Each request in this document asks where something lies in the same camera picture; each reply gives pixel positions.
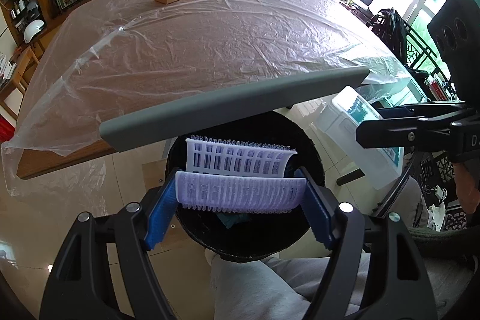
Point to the lavender hair roller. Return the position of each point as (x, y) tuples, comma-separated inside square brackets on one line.
[(240, 192)]

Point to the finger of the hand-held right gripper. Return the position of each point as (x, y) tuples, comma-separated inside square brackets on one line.
[(423, 109), (390, 132)]

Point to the white plastic storage box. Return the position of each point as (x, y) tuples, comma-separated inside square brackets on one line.
[(348, 125)]

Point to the grey bar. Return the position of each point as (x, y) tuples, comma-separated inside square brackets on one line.
[(225, 106)]

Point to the black round bin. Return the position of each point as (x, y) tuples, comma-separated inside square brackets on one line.
[(262, 241)]

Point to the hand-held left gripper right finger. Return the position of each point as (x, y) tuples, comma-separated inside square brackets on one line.
[(318, 213)]

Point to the clear plastic table cover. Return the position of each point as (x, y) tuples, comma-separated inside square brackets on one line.
[(210, 39)]

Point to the white helmet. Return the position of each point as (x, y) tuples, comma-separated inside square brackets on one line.
[(34, 30)]

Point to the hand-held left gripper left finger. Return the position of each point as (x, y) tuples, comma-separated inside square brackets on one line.
[(162, 209)]

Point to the black metal rack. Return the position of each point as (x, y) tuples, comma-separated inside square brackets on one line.
[(392, 31)]

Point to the wooden chair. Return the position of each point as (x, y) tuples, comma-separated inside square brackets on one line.
[(18, 80)]

